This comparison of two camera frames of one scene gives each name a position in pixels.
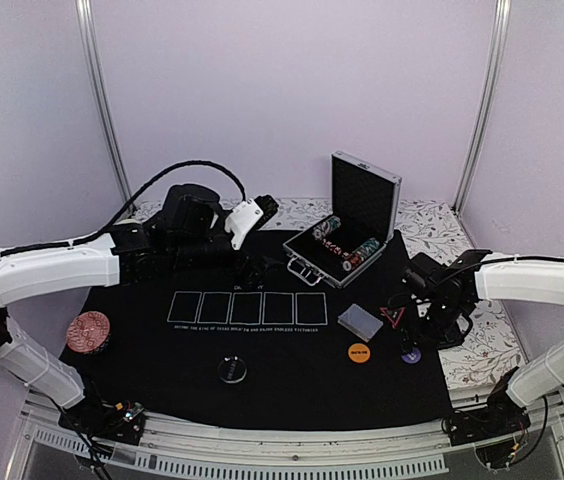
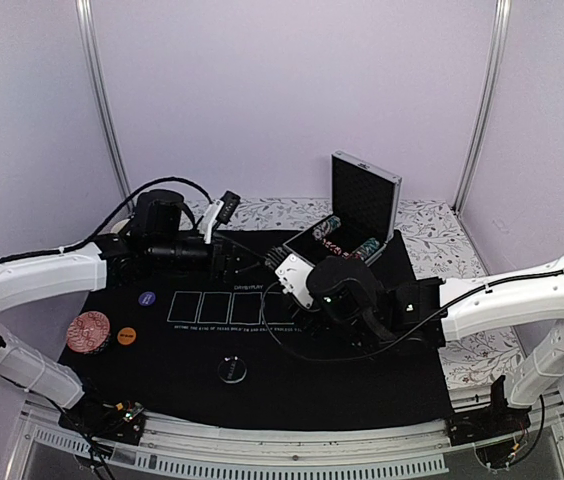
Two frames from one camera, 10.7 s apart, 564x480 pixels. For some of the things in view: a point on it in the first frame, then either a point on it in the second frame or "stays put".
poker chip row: [359, 254] stays put
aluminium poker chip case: [365, 206] stays put
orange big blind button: [359, 352] to [126, 335]
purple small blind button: [412, 357] to [147, 298]
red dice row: [334, 248] stays put
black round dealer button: [232, 369] stays put
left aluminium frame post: [86, 23] stays put
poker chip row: [332, 223] stays put
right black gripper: [453, 338] to [294, 309]
